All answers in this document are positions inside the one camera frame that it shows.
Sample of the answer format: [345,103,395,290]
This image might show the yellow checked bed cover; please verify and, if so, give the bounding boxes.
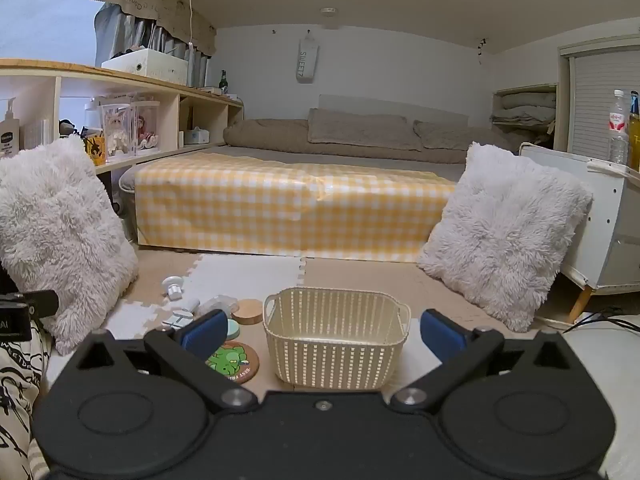
[135,152,457,263]

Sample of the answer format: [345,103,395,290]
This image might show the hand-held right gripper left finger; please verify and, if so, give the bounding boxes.
[74,309,259,415]

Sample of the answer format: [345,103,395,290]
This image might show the yellow bottle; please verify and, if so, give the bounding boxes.
[627,91,640,171]

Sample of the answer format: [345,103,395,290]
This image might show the white wardrobe door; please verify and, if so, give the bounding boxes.
[557,35,640,161]

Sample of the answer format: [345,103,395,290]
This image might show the brown bed pillow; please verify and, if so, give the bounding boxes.
[306,107,423,152]
[414,120,516,153]

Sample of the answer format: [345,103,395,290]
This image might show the white power adapters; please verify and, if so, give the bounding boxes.
[159,310,195,332]

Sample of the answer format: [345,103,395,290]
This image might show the wooden shelf unit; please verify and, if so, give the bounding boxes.
[0,58,246,176]

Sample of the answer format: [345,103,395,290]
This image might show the orange printed box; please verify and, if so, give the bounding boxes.
[85,135,107,166]

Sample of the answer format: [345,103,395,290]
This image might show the white foam mat tile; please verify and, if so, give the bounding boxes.
[102,254,307,331]

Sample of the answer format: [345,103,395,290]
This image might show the white storage box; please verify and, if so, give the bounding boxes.
[101,50,190,87]

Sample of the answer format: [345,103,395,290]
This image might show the cream plastic basket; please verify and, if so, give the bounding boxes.
[262,287,412,392]

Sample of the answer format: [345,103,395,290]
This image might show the clear water bottle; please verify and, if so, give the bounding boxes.
[607,90,630,165]

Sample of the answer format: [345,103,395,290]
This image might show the folded beige blankets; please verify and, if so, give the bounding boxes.
[492,91,557,136]

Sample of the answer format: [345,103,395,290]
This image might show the white hanging sign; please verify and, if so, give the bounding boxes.
[291,30,318,83]

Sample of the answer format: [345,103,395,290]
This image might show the white cabinet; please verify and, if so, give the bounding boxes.
[517,142,640,326]

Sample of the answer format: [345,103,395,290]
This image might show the white fluffy pillow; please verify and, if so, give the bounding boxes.
[0,135,140,356]
[416,142,594,333]

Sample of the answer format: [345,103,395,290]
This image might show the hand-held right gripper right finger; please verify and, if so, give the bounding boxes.
[390,309,579,414]

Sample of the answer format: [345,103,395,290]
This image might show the beige printed valance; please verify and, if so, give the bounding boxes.
[22,0,217,56]

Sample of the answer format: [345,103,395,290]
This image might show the clear doll display case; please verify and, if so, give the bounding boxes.
[100,102,137,161]
[131,100,162,153]

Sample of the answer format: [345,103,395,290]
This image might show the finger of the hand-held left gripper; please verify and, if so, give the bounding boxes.
[0,290,59,342]

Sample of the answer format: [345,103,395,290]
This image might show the white lotion bottle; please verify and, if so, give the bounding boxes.
[0,97,21,158]

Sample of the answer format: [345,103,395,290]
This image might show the black and white printed cloth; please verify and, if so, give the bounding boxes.
[0,330,56,480]

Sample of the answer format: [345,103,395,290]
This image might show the glass jar with cork lid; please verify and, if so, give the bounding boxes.
[199,296,240,317]

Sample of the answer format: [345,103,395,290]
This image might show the grey curtain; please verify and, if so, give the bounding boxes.
[94,2,208,88]

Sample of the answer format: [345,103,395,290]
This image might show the black power cable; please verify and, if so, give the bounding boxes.
[562,307,640,335]

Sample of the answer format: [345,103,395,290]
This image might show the green dinosaur round coaster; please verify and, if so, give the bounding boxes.
[206,341,261,386]

